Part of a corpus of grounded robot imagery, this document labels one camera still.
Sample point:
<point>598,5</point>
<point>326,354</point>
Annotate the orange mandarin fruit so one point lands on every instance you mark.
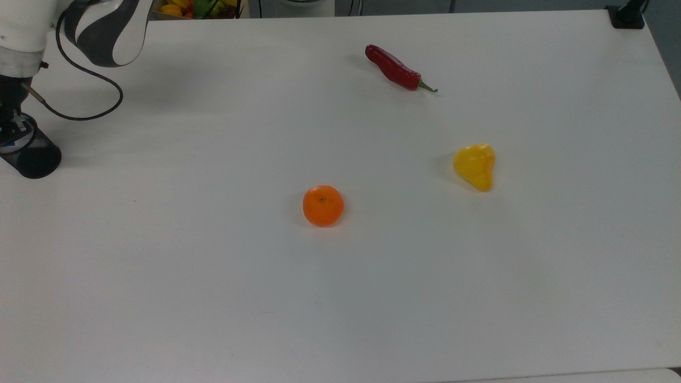
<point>323,205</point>

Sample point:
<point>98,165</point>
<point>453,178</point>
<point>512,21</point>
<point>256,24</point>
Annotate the white marker pen blue cap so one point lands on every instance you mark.
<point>11,139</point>

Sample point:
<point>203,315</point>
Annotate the red chili pepper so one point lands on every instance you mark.
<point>393,68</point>

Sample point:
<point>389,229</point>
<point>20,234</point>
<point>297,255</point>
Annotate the black clamp stand base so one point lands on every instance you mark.
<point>628,16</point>

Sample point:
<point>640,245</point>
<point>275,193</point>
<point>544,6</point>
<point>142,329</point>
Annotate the black mesh pen cup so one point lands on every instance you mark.
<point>37,159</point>

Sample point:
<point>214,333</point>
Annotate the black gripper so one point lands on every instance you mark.
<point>10,101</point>

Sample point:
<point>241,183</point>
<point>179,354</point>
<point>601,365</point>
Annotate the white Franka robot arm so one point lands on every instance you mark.
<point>106,32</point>

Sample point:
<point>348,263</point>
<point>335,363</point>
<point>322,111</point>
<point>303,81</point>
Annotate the box of toy fruits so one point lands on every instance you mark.
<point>197,8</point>

